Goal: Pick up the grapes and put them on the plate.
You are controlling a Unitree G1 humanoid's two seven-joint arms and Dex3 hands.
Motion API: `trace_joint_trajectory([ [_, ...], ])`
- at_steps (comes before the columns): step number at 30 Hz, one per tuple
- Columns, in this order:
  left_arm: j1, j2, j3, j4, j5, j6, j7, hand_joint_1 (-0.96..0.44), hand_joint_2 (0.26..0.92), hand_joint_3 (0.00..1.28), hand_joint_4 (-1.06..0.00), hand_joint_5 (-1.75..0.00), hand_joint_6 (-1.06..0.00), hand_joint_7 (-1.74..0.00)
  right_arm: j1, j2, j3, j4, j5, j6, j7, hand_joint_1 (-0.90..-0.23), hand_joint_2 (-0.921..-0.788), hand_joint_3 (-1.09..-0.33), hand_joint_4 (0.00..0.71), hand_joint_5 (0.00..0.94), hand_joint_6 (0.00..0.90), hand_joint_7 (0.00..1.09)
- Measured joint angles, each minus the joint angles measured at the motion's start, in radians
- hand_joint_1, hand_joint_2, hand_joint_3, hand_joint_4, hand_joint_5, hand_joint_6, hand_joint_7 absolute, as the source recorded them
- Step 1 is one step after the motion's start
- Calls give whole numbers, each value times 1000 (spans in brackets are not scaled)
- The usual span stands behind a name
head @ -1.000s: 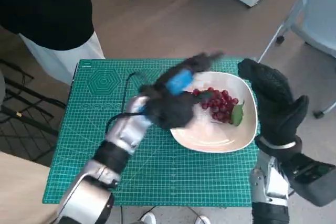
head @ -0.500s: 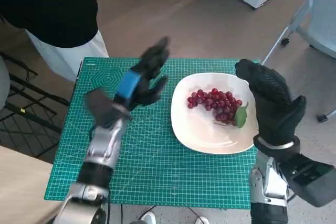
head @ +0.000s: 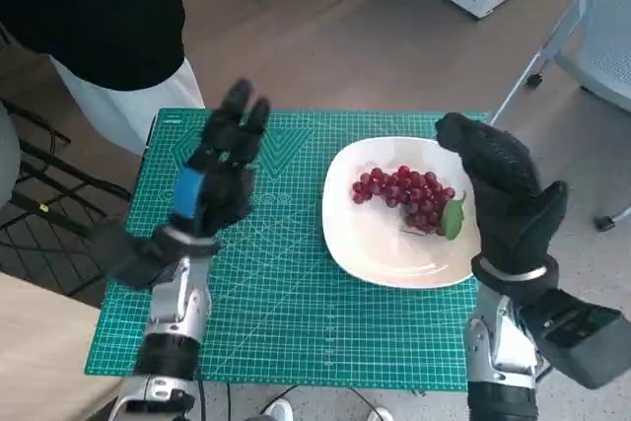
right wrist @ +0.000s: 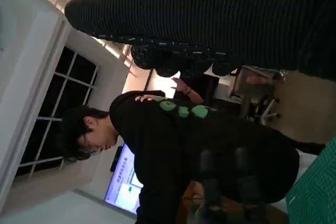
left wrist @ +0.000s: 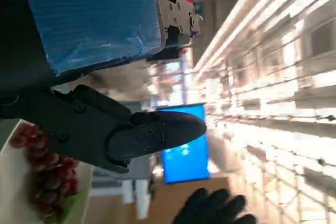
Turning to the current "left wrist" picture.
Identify white square plate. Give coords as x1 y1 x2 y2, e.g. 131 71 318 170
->
0 119 94 224

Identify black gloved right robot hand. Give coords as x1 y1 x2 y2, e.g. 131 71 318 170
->
172 187 257 224

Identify red toy grapes with leaf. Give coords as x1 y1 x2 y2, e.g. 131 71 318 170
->
9 123 88 222

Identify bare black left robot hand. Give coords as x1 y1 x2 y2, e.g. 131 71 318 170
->
0 0 208 175

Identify blue monitor screen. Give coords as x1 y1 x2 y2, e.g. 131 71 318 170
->
156 104 211 184

